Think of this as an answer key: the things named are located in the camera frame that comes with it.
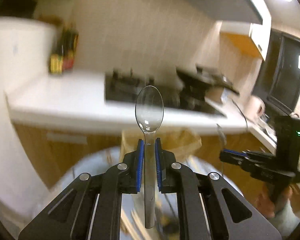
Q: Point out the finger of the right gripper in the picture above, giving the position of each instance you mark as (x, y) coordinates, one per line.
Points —
(233, 157)

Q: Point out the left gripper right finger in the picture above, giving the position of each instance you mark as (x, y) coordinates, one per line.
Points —
(208, 206)

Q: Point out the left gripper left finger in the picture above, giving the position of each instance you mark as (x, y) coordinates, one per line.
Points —
(90, 206)

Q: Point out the clear plastic spoon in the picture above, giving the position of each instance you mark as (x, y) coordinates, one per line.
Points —
(149, 113)

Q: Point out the person's right hand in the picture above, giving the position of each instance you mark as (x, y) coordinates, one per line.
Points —
(266, 207)

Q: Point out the blue patterned round tablecloth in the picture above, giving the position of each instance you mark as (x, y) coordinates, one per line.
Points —
(132, 219)

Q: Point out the white electric kettle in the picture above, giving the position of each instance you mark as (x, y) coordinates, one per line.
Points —
(255, 108)

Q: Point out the beige slotted utensil basket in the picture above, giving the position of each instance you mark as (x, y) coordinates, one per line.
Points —
(183, 142)

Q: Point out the beige rice cooker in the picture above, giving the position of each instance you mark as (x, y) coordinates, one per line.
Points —
(218, 95)

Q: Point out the black wok with lid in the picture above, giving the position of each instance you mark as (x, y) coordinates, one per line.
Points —
(204, 80)

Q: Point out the dark window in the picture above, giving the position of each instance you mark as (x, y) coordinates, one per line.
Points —
(278, 81)

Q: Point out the black gas stove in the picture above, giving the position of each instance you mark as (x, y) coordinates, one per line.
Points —
(125, 89)

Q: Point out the white orange upper cabinet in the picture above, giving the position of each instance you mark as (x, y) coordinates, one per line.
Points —
(251, 39)

